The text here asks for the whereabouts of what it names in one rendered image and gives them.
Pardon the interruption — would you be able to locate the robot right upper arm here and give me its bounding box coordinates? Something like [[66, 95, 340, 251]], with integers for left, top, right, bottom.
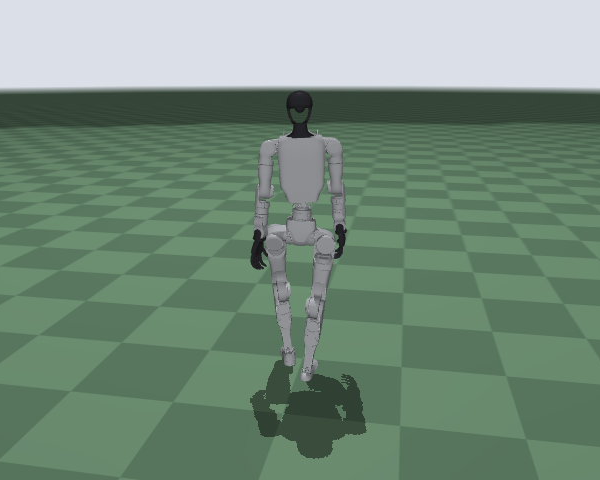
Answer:
[[323, 137, 343, 194]]

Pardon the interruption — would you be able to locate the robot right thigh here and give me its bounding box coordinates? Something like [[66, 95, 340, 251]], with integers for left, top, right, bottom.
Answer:
[[305, 227, 336, 318]]

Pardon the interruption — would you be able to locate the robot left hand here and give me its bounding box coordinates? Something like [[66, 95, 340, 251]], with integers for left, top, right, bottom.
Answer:
[[250, 229, 268, 270]]

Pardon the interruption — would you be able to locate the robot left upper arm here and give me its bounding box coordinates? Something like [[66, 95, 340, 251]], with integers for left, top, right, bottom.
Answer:
[[258, 139, 279, 199]]

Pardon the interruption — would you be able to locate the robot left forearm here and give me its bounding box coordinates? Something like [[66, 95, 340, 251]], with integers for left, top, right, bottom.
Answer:
[[253, 184, 270, 239]]

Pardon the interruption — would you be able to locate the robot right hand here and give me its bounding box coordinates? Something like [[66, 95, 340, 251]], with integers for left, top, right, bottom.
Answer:
[[334, 224, 347, 259]]

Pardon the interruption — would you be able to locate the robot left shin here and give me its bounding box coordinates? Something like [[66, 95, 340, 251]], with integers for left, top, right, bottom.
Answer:
[[273, 283, 292, 353]]

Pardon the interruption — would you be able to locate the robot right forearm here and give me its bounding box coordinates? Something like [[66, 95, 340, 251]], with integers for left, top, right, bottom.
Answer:
[[331, 180, 346, 231]]

